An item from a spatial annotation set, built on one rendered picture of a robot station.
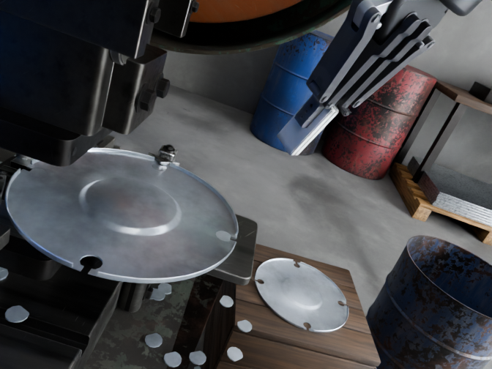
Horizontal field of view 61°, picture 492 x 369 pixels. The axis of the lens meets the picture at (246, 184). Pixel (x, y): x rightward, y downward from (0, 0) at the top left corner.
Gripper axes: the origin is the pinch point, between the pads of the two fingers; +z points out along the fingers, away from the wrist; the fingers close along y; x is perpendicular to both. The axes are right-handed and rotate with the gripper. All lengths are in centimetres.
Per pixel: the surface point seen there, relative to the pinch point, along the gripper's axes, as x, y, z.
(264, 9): 32.3, 20.1, 3.7
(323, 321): -15, 58, 59
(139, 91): 10.5, -12.7, 7.1
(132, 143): 129, 97, 149
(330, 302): -11, 66, 60
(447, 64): 119, 341, 31
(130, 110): 9.7, -13.2, 9.1
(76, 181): 12.6, -12.9, 25.4
